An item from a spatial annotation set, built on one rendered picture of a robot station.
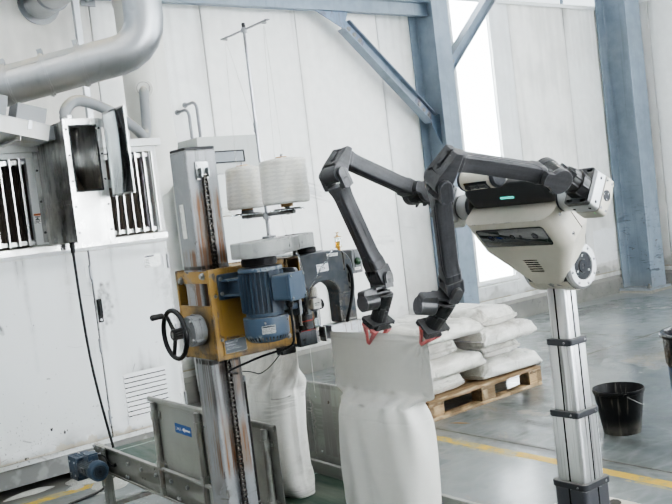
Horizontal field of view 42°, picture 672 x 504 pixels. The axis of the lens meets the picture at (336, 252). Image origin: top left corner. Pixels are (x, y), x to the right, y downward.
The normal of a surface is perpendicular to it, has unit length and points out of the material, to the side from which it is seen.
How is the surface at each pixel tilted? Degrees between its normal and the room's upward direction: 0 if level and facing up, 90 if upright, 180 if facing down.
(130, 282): 90
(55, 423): 94
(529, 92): 90
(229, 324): 90
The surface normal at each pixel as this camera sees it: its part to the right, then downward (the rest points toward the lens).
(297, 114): 0.61, -0.03
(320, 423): -0.79, 0.12
